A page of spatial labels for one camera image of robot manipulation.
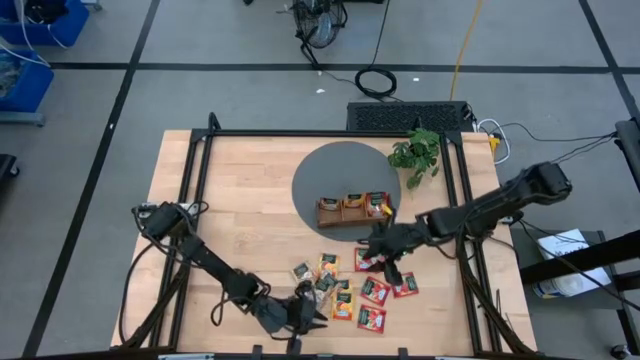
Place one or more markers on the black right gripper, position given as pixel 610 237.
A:
pixel 400 239

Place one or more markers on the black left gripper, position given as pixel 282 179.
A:
pixel 292 315

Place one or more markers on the red strawberry tea packet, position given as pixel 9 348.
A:
pixel 371 319
pixel 375 291
pixel 377 203
pixel 361 262
pixel 406 286

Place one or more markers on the wooden tea organizer box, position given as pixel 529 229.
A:
pixel 350 220

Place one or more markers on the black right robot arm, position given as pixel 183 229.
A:
pixel 500 202

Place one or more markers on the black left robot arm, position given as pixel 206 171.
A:
pixel 210 260

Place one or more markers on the grey round mat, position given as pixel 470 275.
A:
pixel 345 165

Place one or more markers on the green potted plant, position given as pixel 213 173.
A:
pixel 417 152

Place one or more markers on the black perforated computer case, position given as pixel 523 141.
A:
pixel 407 116

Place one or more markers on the yellow power plug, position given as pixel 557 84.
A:
pixel 494 144

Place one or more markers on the white papers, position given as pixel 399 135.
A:
pixel 555 244

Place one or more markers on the black diagonal beam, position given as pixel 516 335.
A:
pixel 575 261

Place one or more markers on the black floor fan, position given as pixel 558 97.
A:
pixel 320 22

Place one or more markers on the black caster wheel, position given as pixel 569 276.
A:
pixel 620 351

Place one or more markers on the blue storage bin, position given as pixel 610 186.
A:
pixel 70 25
pixel 35 85

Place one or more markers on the black aluminium table frame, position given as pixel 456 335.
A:
pixel 300 133

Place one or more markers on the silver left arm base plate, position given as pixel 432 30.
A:
pixel 150 206

